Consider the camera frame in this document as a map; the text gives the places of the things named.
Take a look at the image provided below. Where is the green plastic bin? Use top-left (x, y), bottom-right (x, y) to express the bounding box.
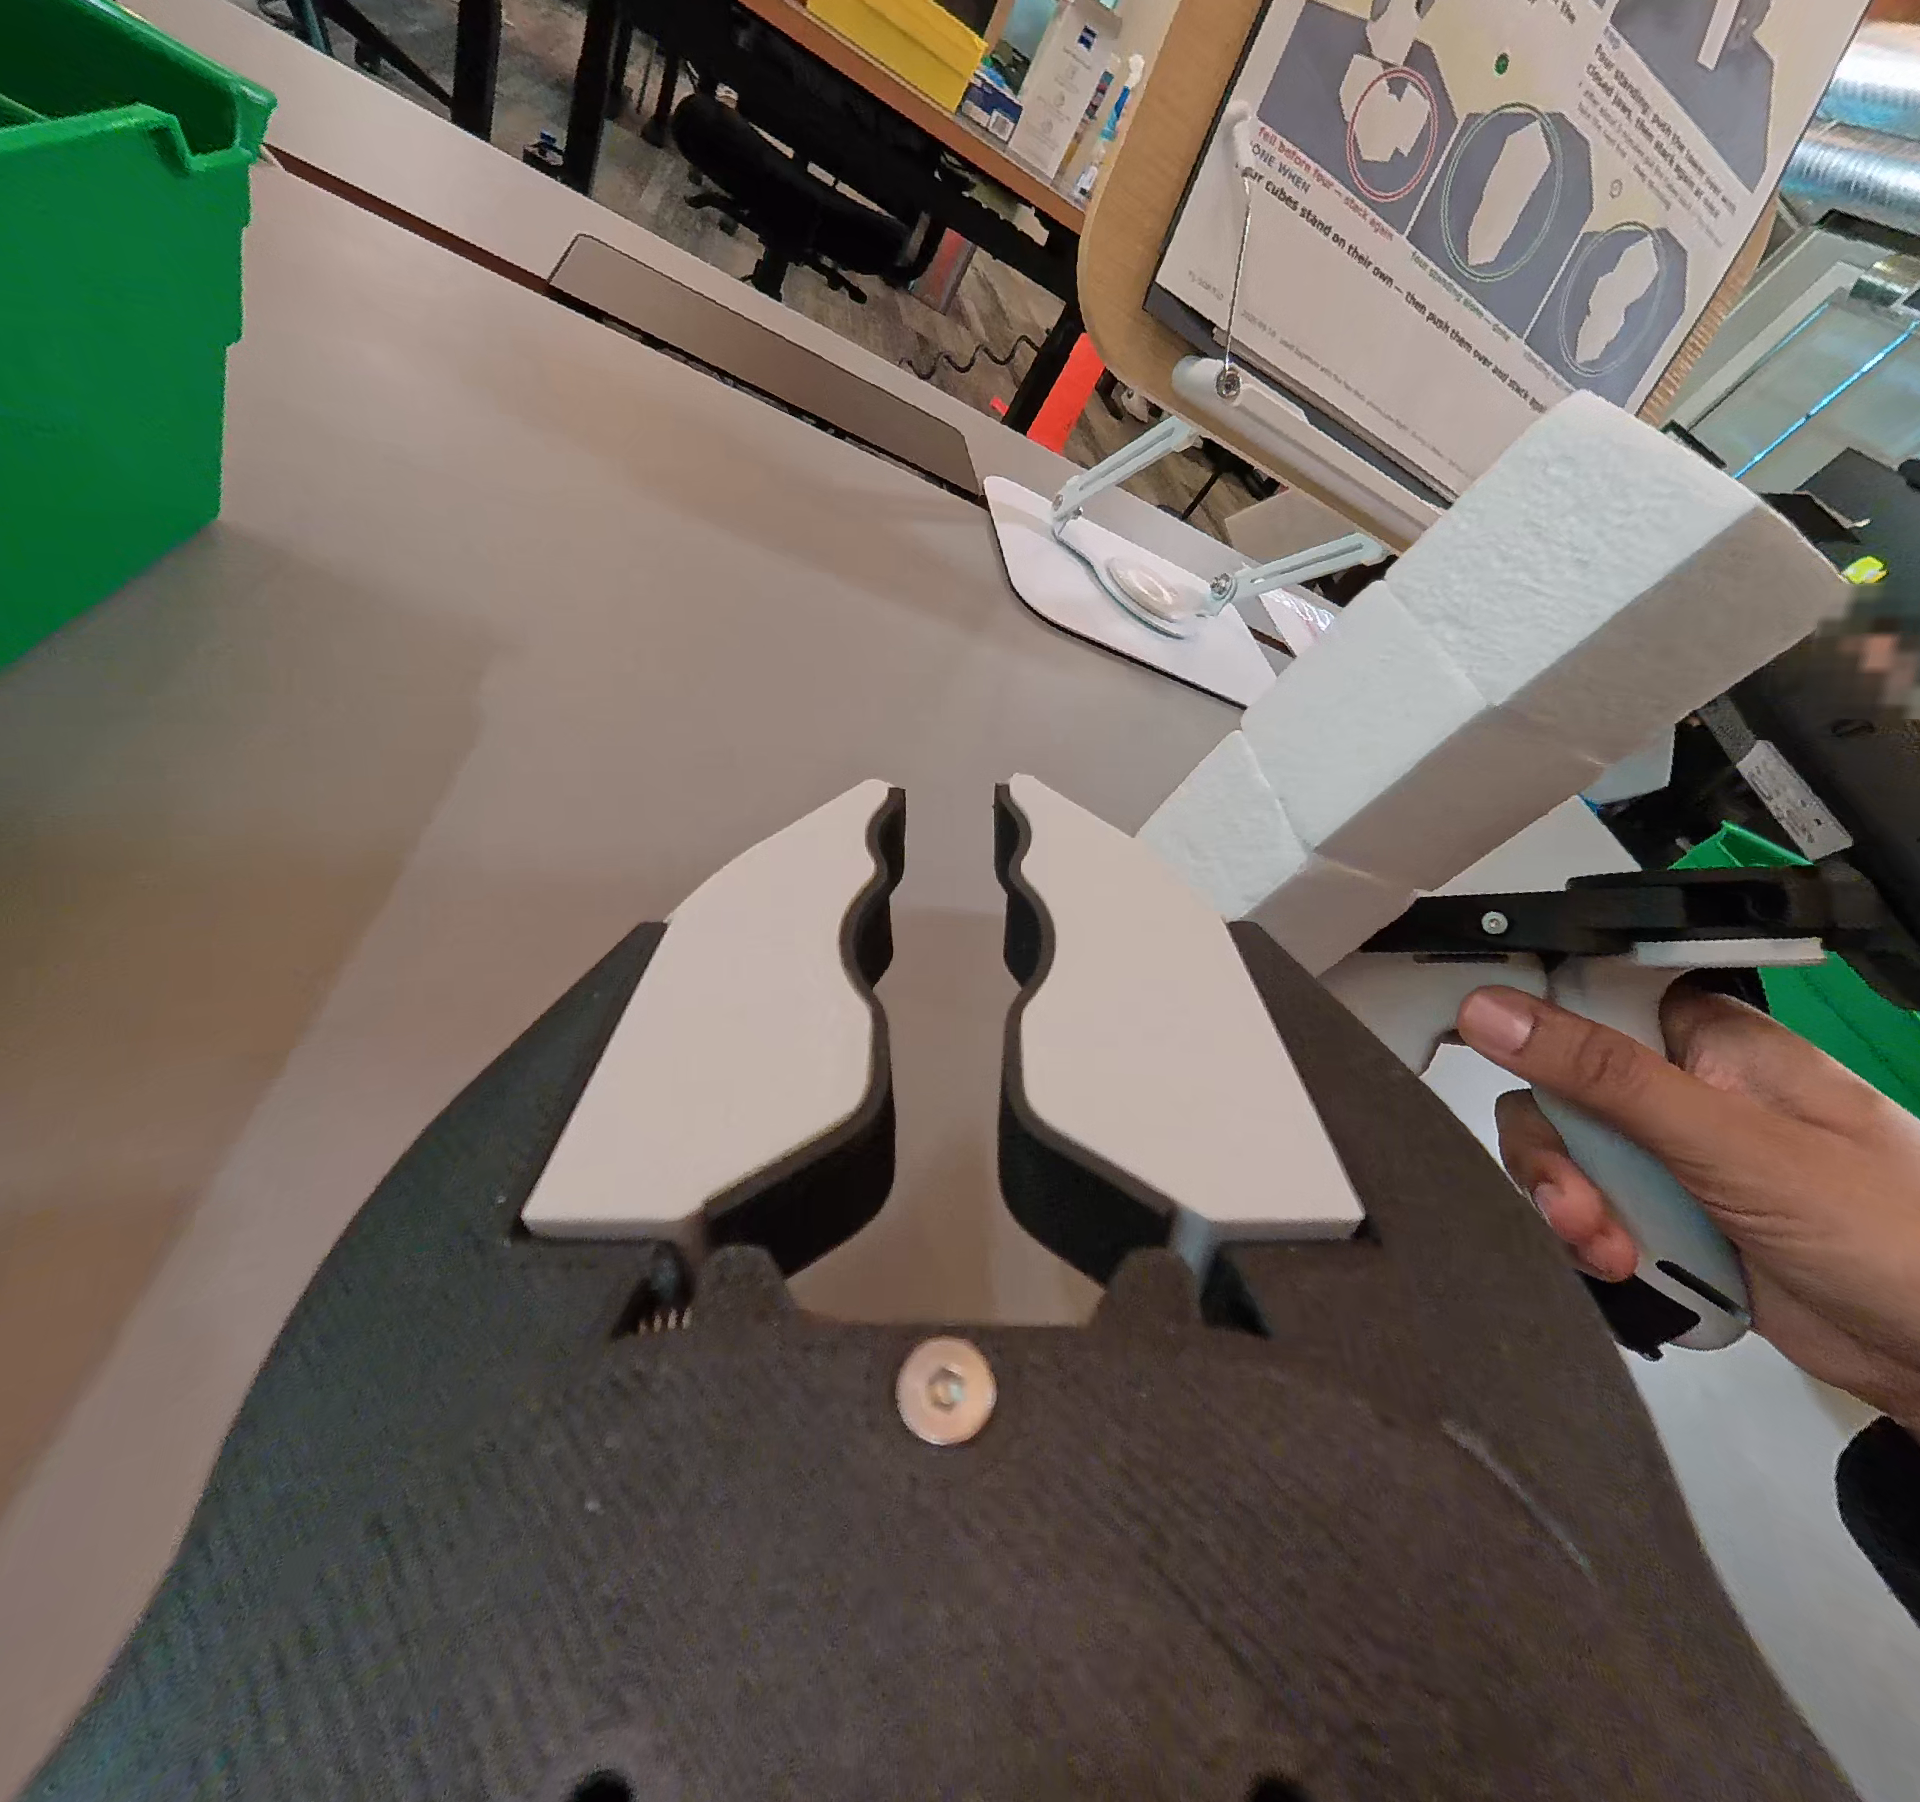
top-left (1711, 819), bottom-right (1920, 1069)
top-left (0, 0), bottom-right (279, 671)

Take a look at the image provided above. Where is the grey desk cable cover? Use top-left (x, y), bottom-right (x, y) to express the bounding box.
top-left (546, 234), bottom-right (984, 496)

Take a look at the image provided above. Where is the brown wooden table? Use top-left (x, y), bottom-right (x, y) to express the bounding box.
top-left (466, 0), bottom-right (1098, 378)

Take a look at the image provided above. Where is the silver ventilation duct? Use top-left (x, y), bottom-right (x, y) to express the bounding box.
top-left (1783, 17), bottom-right (1920, 244)

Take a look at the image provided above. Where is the white cardboard box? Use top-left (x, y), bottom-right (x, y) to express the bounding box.
top-left (1008, 0), bottom-right (1130, 177)

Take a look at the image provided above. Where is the black office chair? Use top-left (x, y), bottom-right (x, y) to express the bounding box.
top-left (668, 90), bottom-right (940, 303)

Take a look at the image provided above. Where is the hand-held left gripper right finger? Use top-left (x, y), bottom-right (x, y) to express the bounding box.
top-left (991, 774), bottom-right (1370, 1310)

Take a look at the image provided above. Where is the white foam cube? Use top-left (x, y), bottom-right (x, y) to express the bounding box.
top-left (1242, 579), bottom-right (1516, 890)
top-left (1133, 734), bottom-right (1443, 979)
top-left (1380, 389), bottom-right (1850, 798)

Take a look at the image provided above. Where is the printed instruction sheet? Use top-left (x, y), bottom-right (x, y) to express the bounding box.
top-left (1148, 0), bottom-right (1914, 499)

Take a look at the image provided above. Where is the instruction board on stand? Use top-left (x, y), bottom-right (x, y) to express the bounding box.
top-left (1077, 0), bottom-right (1920, 513)

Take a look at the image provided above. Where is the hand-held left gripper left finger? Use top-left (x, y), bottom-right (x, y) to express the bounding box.
top-left (519, 777), bottom-right (910, 1278)

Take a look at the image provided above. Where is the orange traffic cone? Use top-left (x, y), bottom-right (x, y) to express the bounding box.
top-left (1032, 333), bottom-right (1108, 461)

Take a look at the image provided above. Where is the yellow plastic bin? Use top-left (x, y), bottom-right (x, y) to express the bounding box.
top-left (792, 0), bottom-right (995, 118)

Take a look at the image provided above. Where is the grey desk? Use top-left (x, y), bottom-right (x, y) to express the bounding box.
top-left (0, 0), bottom-right (1920, 1802)

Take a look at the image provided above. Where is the person's right hand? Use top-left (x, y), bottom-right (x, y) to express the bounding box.
top-left (1455, 984), bottom-right (1920, 1432)

